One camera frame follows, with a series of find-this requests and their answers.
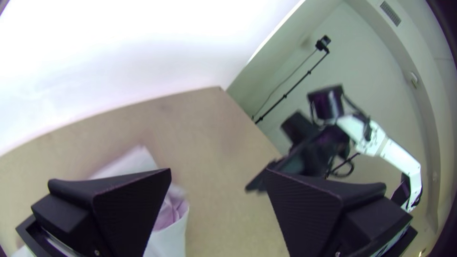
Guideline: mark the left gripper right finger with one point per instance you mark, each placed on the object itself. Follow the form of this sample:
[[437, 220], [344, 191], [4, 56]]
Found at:
[[321, 221]]

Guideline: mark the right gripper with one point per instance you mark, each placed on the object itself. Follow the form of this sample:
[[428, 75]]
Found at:
[[321, 150]]

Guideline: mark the black camera stand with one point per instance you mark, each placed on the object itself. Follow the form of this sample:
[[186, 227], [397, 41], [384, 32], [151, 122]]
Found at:
[[296, 84]]

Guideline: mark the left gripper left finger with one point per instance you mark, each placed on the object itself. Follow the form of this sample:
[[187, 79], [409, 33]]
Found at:
[[118, 214]]

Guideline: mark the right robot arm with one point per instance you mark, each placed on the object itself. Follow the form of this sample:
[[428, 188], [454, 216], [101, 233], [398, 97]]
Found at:
[[382, 146]]

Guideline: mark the white air vent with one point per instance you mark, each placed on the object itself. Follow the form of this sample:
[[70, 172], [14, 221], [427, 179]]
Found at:
[[390, 13]]

